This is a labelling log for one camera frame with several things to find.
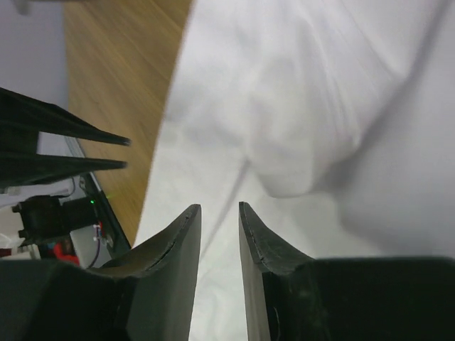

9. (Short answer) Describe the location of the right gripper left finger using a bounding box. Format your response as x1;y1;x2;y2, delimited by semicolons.
85;204;202;340

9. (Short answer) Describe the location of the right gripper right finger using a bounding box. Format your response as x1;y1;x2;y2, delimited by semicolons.
239;202;316;340

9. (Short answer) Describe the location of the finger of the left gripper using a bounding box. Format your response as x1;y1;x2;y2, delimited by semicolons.
1;88;131;146
1;152;127;188

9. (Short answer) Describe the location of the white t shirt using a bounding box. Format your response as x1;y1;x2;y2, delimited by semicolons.
136;1;454;340

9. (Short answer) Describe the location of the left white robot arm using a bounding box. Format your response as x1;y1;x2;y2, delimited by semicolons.
1;89;131;245

